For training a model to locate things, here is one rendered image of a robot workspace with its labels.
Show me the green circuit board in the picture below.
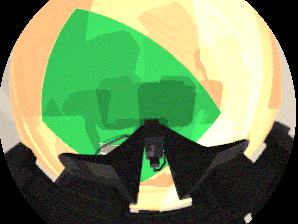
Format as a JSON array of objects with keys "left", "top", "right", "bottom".
[{"left": 40, "top": 8, "right": 221, "bottom": 155}]

